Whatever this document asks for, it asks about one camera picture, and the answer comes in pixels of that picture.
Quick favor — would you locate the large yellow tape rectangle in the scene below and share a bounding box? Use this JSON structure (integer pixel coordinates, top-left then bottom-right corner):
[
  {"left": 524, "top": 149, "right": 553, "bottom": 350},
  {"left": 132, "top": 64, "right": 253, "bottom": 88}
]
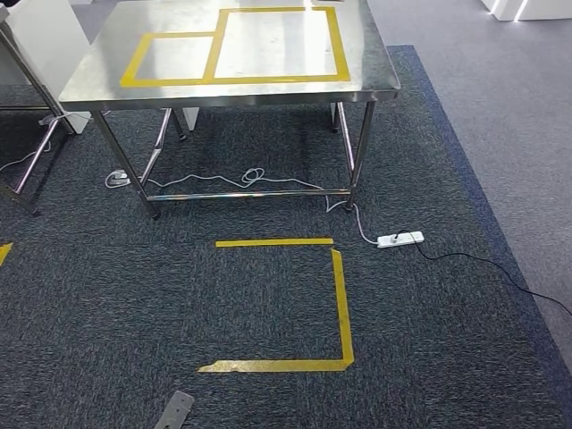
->
[{"left": 203, "top": 5, "right": 352, "bottom": 85}]

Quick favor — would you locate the white floor power strip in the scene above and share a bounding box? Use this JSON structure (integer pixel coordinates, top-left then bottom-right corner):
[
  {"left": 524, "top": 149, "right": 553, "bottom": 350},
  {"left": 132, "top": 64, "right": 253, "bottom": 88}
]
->
[{"left": 377, "top": 231, "right": 426, "bottom": 250}]

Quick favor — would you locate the steel table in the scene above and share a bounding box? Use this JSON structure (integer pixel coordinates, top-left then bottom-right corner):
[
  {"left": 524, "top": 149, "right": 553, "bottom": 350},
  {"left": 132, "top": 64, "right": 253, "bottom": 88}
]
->
[{"left": 0, "top": 4, "right": 77, "bottom": 216}]

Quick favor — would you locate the steel workbench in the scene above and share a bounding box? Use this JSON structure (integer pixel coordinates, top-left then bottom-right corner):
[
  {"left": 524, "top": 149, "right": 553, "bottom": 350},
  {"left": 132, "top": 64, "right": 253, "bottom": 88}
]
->
[{"left": 59, "top": 0, "right": 401, "bottom": 222}]

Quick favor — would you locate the white cabinet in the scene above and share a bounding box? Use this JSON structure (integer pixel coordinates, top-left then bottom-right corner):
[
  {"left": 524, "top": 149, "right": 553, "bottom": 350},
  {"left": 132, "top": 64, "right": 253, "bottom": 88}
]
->
[{"left": 480, "top": 0, "right": 572, "bottom": 22}]

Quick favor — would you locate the black floor power cable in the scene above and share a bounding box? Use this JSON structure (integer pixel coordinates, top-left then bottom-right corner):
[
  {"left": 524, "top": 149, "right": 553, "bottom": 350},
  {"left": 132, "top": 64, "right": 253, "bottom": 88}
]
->
[{"left": 395, "top": 231, "right": 572, "bottom": 318}]

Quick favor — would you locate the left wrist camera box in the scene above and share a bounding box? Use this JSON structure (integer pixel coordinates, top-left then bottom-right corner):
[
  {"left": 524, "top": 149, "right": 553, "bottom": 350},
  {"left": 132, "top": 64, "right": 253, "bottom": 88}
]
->
[{"left": 154, "top": 391, "right": 195, "bottom": 429}]

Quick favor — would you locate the long white cable with coil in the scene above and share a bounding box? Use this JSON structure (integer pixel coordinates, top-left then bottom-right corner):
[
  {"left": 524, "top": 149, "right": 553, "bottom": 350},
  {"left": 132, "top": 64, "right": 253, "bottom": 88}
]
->
[{"left": 105, "top": 167, "right": 380, "bottom": 247}]

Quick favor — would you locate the white panel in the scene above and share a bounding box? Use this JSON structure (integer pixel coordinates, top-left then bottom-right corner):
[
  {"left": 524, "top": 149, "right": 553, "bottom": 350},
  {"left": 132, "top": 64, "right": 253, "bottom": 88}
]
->
[{"left": 6, "top": 0, "right": 92, "bottom": 135}]

